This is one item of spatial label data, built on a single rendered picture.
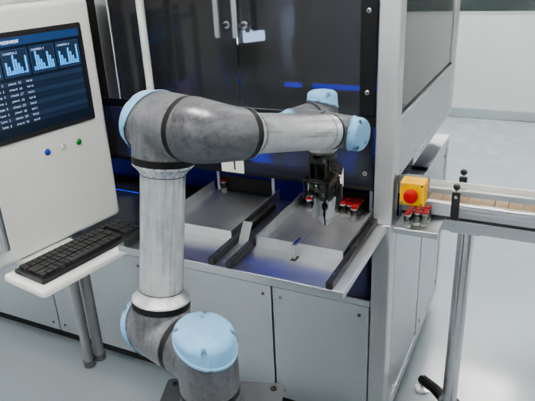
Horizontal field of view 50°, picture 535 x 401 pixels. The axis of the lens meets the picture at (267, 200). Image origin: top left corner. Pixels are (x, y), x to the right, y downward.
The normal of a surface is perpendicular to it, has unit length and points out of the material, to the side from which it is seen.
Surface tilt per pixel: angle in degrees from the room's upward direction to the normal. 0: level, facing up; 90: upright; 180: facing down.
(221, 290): 90
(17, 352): 0
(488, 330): 0
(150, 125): 75
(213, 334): 7
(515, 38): 90
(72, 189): 90
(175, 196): 88
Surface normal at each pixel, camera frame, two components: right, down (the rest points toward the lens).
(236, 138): 0.46, 0.29
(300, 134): 0.76, 0.14
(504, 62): -0.44, 0.37
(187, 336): 0.05, -0.88
